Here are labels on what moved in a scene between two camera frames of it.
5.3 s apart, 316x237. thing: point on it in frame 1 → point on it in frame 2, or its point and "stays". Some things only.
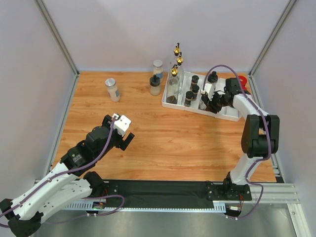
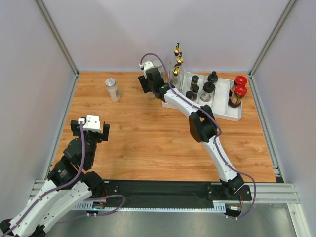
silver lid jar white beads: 113,91 stays
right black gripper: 215,100 → 143,84
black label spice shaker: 195,79 stays
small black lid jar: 195,89 stays
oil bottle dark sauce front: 177,50 stays
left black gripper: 120,144 → 105,133
